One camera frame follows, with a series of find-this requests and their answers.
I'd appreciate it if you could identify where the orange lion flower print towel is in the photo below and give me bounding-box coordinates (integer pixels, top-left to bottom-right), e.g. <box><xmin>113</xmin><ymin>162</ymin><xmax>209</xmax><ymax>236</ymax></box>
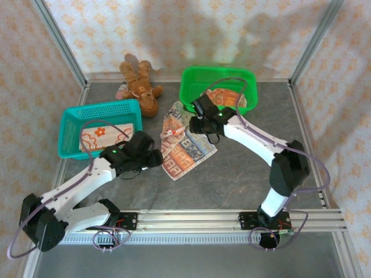
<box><xmin>79</xmin><ymin>123</ymin><xmax>134</xmax><ymax>153</ymax></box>

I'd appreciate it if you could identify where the aluminium table back rail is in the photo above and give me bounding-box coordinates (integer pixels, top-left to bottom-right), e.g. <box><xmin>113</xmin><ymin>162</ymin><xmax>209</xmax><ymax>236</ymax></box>
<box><xmin>85</xmin><ymin>77</ymin><xmax>291</xmax><ymax>85</ymax></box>

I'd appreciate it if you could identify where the orange mushroom print towel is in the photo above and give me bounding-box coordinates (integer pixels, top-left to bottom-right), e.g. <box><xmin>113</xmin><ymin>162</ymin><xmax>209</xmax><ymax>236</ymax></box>
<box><xmin>207</xmin><ymin>88</ymin><xmax>248</xmax><ymax>108</ymax></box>

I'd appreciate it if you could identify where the brown teddy bear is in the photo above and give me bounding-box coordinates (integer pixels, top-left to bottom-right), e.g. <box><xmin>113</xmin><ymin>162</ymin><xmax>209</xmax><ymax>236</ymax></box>
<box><xmin>119</xmin><ymin>53</ymin><xmax>163</xmax><ymax>119</ymax></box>

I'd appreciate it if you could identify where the aluminium frame post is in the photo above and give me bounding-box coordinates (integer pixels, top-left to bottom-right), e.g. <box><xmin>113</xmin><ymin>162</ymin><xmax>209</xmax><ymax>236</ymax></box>
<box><xmin>32</xmin><ymin>0</ymin><xmax>88</xmax><ymax>88</ymax></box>
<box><xmin>289</xmin><ymin>0</ymin><xmax>345</xmax><ymax>85</ymax></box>

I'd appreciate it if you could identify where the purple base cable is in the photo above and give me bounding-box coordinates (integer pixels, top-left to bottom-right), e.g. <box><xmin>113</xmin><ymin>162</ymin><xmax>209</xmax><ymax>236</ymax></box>
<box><xmin>92</xmin><ymin>228</ymin><xmax>130</xmax><ymax>253</ymax></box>
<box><xmin>249</xmin><ymin>211</ymin><xmax>308</xmax><ymax>253</ymax></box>

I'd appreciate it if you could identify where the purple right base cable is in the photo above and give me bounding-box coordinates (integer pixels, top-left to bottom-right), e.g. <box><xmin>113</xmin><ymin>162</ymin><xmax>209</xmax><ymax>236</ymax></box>
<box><xmin>249</xmin><ymin>211</ymin><xmax>308</xmax><ymax>253</ymax></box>

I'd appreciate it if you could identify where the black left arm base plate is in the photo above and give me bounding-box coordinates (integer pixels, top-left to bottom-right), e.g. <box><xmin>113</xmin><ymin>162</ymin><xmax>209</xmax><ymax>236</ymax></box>
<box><xmin>86</xmin><ymin>212</ymin><xmax>139</xmax><ymax>232</ymax></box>

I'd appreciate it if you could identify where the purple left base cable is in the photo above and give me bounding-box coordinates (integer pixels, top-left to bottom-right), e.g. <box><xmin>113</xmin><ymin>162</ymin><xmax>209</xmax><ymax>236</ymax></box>
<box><xmin>92</xmin><ymin>228</ymin><xmax>130</xmax><ymax>253</ymax></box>

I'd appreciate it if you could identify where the letter print towel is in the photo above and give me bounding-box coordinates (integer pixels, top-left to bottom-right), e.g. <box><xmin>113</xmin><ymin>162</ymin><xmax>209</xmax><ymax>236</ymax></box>
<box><xmin>160</xmin><ymin>100</ymin><xmax>219</xmax><ymax>182</ymax></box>

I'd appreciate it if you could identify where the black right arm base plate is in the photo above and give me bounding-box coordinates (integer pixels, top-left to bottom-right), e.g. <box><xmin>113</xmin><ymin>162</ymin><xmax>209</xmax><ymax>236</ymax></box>
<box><xmin>239</xmin><ymin>211</ymin><xmax>291</xmax><ymax>231</ymax></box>

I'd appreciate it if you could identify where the small striped cloth doll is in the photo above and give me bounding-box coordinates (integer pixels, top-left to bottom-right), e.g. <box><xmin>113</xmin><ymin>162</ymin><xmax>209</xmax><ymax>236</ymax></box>
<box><xmin>115</xmin><ymin>82</ymin><xmax>130</xmax><ymax>101</ymax></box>

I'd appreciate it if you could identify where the green plastic basket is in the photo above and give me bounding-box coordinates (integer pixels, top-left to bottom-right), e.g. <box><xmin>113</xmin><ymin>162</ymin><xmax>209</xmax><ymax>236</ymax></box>
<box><xmin>179</xmin><ymin>66</ymin><xmax>259</xmax><ymax>116</ymax></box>

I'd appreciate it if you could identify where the grey slotted cable duct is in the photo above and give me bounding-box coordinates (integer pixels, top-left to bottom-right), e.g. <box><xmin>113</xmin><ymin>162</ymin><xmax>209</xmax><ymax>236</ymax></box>
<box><xmin>57</xmin><ymin>233</ymin><xmax>337</xmax><ymax>244</ymax></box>

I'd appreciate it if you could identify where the aluminium mounting rail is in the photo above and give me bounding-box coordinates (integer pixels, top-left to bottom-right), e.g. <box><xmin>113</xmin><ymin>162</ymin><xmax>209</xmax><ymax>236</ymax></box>
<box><xmin>60</xmin><ymin>208</ymin><xmax>347</xmax><ymax>234</ymax></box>

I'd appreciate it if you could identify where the teal plastic basket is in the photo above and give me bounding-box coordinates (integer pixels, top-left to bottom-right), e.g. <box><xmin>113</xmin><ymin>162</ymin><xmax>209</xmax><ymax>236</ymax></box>
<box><xmin>57</xmin><ymin>98</ymin><xmax>143</xmax><ymax>160</ymax></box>

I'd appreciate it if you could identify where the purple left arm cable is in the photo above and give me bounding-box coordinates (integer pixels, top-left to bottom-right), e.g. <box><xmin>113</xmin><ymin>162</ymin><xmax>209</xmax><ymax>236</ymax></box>
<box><xmin>7</xmin><ymin>120</ymin><xmax>131</xmax><ymax>260</ymax></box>

